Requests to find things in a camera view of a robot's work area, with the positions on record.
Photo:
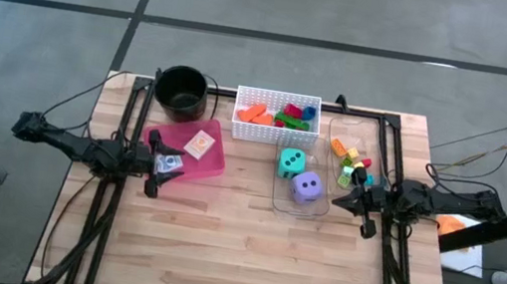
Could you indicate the small red toy block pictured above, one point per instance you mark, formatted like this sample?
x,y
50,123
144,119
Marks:
x,y
366,162

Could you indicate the small turquoise toy block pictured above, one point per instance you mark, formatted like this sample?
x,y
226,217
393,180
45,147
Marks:
x,y
369,180

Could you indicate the orange playing card box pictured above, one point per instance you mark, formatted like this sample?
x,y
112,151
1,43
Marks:
x,y
199,144

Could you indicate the red toy building block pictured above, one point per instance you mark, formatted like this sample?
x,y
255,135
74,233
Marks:
x,y
279,124
292,111

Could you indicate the black round pot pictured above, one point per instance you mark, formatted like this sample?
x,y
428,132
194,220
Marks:
x,y
181,93

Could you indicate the orange triangular toy block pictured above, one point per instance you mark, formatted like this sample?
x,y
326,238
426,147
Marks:
x,y
264,120

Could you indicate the small yellow toy block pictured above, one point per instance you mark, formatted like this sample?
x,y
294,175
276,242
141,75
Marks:
x,y
359,165
353,153

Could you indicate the clear plastic bin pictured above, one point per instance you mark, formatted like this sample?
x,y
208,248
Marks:
x,y
369,139
318,212

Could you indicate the long green toy block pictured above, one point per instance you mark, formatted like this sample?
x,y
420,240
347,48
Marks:
x,y
294,122

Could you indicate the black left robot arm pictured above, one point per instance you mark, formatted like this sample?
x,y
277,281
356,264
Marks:
x,y
76,148

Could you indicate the pink translucent tray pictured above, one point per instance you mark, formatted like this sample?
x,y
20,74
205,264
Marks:
x,y
199,169

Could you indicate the blue playing card box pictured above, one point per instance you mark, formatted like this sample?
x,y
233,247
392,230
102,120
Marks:
x,y
169,164

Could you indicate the large yellow toy block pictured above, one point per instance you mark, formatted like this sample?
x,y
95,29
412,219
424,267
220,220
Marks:
x,y
338,147

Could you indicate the small light green block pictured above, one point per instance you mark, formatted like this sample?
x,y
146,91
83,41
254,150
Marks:
x,y
344,181

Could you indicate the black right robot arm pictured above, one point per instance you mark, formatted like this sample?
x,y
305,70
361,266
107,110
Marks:
x,y
451,202

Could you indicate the black metal bar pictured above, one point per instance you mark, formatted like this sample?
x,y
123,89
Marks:
x,y
497,229

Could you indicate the small mint toy block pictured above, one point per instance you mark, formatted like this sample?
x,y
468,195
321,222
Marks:
x,y
348,170

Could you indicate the small lime toy block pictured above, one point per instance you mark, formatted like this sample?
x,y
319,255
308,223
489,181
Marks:
x,y
346,162

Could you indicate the teal foam die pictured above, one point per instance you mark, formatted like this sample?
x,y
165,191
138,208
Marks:
x,y
291,163

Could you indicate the white perforated basket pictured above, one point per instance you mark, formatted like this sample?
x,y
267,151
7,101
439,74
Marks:
x,y
274,135

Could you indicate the white paper sheet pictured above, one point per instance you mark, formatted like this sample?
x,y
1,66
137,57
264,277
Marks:
x,y
462,259

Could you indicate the purple foam die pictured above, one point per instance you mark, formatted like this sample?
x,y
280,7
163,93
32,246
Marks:
x,y
307,188

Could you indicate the blue toy building block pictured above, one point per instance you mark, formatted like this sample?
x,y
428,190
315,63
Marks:
x,y
308,113

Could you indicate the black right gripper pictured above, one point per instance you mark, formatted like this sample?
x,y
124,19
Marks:
x,y
373,200

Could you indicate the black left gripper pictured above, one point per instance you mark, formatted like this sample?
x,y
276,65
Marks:
x,y
142,160

